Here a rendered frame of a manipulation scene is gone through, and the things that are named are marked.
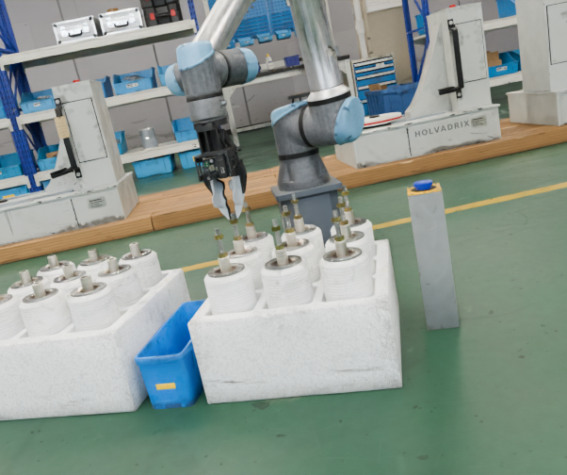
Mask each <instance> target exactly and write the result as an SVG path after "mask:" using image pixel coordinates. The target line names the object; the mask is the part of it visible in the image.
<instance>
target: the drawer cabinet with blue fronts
mask: <svg viewBox="0 0 567 475"><path fill-rule="evenodd" d="M349 63H350V69H351V74H352V80H353V87H354V92H355V97H357V98H359V99H360V101H361V102H362V104H363V106H364V117H369V110H368V105H367V101H366V96H365V93H364V91H368V90H369V87H368V85H373V84H380V86H384V85H386V86H387V87H390V86H394V85H397V72H396V65H395V59H394V53H390V54H385V55H380V56H375V57H367V58H362V59H357V60H352V61H350V62H349ZM342 75H343V80H344V85H345V86H347V87H348V81H347V75H346V73H344V72H343V71H342Z"/></svg>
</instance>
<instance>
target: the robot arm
mask: <svg viewBox="0 0 567 475"><path fill-rule="evenodd" d="M255 1H257V0H217V1H216V3H215V4H214V6H213V7H212V8H211V10H210V12H209V14H208V15H207V17H206V19H205V20H204V22H203V24H202V26H201V28H200V30H199V31H198V33H197V35H196V36H195V38H194V40H193V41H192V42H189V43H185V44H182V45H180V46H178V47H177V49H176V56H177V62H176V63H174V64H173V65H170V66H169V68H168V69H167V70H166V73H165V81H166V85H167V87H168V89H169V90H170V92H171V93H173V94H174V95H176V96H185V97H186V104H187V108H188V112H189V116H190V120H191V121H192V122H193V123H194V124H193V127H194V130H196V133H197V137H198V142H199V145H200V149H201V153H200V154H199V155H197V156H194V161H195V165H196V169H197V174H198V177H199V181H200V182H201V181H202V180H203V181H204V184H205V185H206V187H207V188H208V189H209V191H210V192H211V193H212V196H213V197H212V203H213V206H214V207H218V208H219V210H220V212H221V213H222V214H223V215H224V216H225V217H226V218H227V219H228V220H230V219H231V216H230V215H231V209H230V207H229V206H228V204H227V198H226V196H225V194H224V190H225V184H224V182H223V181H221V180H219V179H222V178H228V177H231V180H230V181H229V182H228V184H229V188H230V190H231V191H232V192H233V201H234V203H235V216H236V218H238V217H239V215H240V213H241V211H242V208H243V204H244V198H245V192H246V185H247V171H246V168H245V166H244V164H243V159H239V157H238V155H237V153H238V151H237V147H236V145H235V144H234V142H233V141H232V140H231V138H230V137H229V135H228V134H227V133H226V131H225V130H224V129H220V125H224V124H226V123H228V120H227V117H224V116H226V114H227V112H226V107H225V106H226V105H227V101H226V100H223V96H221V95H223V93H222V88H227V87H231V86H235V85H244V84H246V83H249V82H252V80H253V79H254V78H255V77H256V76H257V74H258V61H257V58H256V56H255V54H254V53H253V52H252V51H251V50H250V49H247V48H238V47H236V48H234V49H227V50H226V48H227V46H228V45H229V43H230V41H231V39H232V37H233V36H234V34H235V32H236V30H237V28H238V27H239V25H240V23H241V21H242V19H243V17H244V16H245V14H246V12H247V10H248V8H249V7H250V5H251V3H254V2H255ZM288 2H289V6H290V9H291V13H292V17H293V21H294V25H295V28H296V32H297V37H298V41H299V45H300V51H301V55H302V59H303V63H304V67H305V71H306V74H307V78H308V83H309V87H310V91H311V93H310V95H309V97H308V98H307V100H302V101H299V102H296V103H293V104H290V105H287V106H282V107H279V108H277V109H274V110H273V111H272V112H271V123H272V125H271V127H272V128H273V133H274V138H275V142H276V147H277V152H278V157H279V161H280V166H279V174H278V188H279V191H295V190H302V189H308V188H314V187H318V186H321V185H324V184H326V183H328V182H330V181H331V178H330V174H329V172H328V170H327V168H326V166H325V164H324V162H323V160H322V158H321V157H320V154H319V151H318V147H320V146H328V145H336V144H338V145H343V144H345V143H350V142H353V141H355V140H356V139H357V138H359V137H360V135H361V133H362V131H363V128H364V124H365V110H364V106H363V104H362V102H361V101H360V99H359V98H357V97H355V96H351V92H350V88H349V87H347V86H345V85H344V84H343V82H342V77H341V74H340V69H339V65H338V61H337V56H336V53H335V48H334V44H333V39H332V32H331V28H330V24H329V19H328V15H327V10H326V7H325V3H324V0H288ZM217 96H218V97H217ZM213 97H214V98H213ZM208 98H209V99H208ZM203 99H204V100H203ZM198 100H200V101H198ZM193 101H195V102H193ZM189 102H190V103H189ZM197 163H198V164H199V168H200V172H201V175H200V173H199V169H198V164H197ZM201 163H202V165H203V167H202V168H201ZM202 169H203V172H202ZM218 178H219V179H218Z"/></svg>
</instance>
